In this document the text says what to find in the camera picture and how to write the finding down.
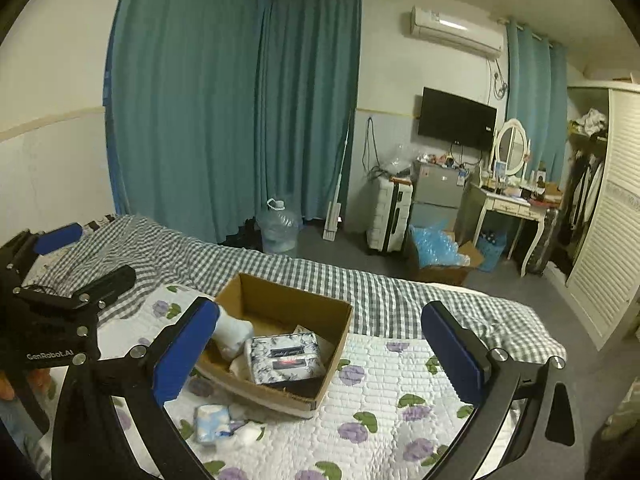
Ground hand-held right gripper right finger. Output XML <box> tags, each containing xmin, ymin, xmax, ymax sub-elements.
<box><xmin>421</xmin><ymin>301</ymin><xmax>576</xmax><ymax>480</ymax></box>

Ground hanging clothes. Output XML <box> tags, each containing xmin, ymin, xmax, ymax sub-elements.
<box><xmin>559</xmin><ymin>149</ymin><xmax>607</xmax><ymax>262</ymax></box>

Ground crumpled clothes pile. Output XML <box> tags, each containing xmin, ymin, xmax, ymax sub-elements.
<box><xmin>569</xmin><ymin>108</ymin><xmax>609</xmax><ymax>137</ymax></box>

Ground small blue tissue pack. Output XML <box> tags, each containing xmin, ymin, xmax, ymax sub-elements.
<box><xmin>193</xmin><ymin>403</ymin><xmax>234</xmax><ymax>445</ymax></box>

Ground grey mini fridge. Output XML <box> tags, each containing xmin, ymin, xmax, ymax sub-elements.
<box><xmin>410</xmin><ymin>159</ymin><xmax>469</xmax><ymax>234</ymax></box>

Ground blue plastic bags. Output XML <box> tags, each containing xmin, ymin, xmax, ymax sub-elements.
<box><xmin>409</xmin><ymin>218</ymin><xmax>472</xmax><ymax>269</ymax></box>

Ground white oval mirror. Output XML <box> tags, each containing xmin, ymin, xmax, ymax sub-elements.
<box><xmin>491</xmin><ymin>118</ymin><xmax>531</xmax><ymax>179</ymax></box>

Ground blue plastic basket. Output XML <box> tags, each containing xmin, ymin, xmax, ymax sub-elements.
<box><xmin>475</xmin><ymin>230</ymin><xmax>507</xmax><ymax>272</ymax></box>

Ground narrow teal curtain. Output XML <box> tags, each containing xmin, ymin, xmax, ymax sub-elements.
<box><xmin>504</xmin><ymin>18</ymin><xmax>569</xmax><ymax>187</ymax></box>

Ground white suitcase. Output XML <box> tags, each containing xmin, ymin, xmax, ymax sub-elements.
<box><xmin>366</xmin><ymin>175</ymin><xmax>415</xmax><ymax>256</ymax></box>

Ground black wall television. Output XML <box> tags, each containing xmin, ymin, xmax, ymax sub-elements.
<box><xmin>417</xmin><ymin>86</ymin><xmax>499</xmax><ymax>151</ymax></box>

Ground white vanity table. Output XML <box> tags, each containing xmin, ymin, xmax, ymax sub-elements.
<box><xmin>469</xmin><ymin>180</ymin><xmax>549</xmax><ymax>279</ymax></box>

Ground clear water jug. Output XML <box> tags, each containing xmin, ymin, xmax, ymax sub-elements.
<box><xmin>256</xmin><ymin>198</ymin><xmax>303</xmax><ymax>255</ymax></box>

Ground purple floral quilt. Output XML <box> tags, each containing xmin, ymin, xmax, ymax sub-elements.
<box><xmin>20</xmin><ymin>284</ymin><xmax>526</xmax><ymax>480</ymax></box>

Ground dark suitcase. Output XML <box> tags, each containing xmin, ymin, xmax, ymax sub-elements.
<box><xmin>525</xmin><ymin>207</ymin><xmax>559</xmax><ymax>276</ymax></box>

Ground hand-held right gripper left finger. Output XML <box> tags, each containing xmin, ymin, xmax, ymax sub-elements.
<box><xmin>50</xmin><ymin>296</ymin><xmax>221</xmax><ymax>480</ymax></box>

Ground grey floral tissue pack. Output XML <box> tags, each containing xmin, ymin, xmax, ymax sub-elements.
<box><xmin>247</xmin><ymin>331</ymin><xmax>329</xmax><ymax>386</ymax></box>

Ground white air conditioner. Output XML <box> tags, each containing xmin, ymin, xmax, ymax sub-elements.
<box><xmin>410</xmin><ymin>5</ymin><xmax>505</xmax><ymax>60</ymax></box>

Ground white flat mop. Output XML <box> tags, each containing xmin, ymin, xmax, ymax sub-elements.
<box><xmin>322</xmin><ymin>114</ymin><xmax>352</xmax><ymax>242</ymax></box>

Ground cardboard box with flaps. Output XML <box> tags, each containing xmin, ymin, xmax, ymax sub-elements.
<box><xmin>406</xmin><ymin>230</ymin><xmax>486</xmax><ymax>287</ymax></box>

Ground black wall cable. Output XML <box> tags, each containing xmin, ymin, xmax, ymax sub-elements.
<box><xmin>363</xmin><ymin>115</ymin><xmax>387</xmax><ymax>182</ymax></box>

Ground wide teal curtain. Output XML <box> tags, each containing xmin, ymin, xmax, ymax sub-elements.
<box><xmin>102</xmin><ymin>0</ymin><xmax>262</xmax><ymax>247</ymax></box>

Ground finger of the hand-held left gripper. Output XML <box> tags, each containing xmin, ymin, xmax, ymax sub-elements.
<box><xmin>0</xmin><ymin>222</ymin><xmax>85</xmax><ymax>273</ymax></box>
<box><xmin>14</xmin><ymin>265</ymin><xmax>137</xmax><ymax>312</ymax></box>

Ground grey checkered blanket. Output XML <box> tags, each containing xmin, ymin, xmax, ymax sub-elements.
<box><xmin>37</xmin><ymin>213</ymin><xmax>569</xmax><ymax>362</ymax></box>

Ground white louvred wardrobe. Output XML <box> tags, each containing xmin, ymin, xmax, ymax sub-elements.
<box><xmin>564</xmin><ymin>79</ymin><xmax>640</xmax><ymax>352</ymax></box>

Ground brown cardboard box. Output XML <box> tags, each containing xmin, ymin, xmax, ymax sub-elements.
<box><xmin>192</xmin><ymin>272</ymin><xmax>355</xmax><ymax>414</ymax></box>

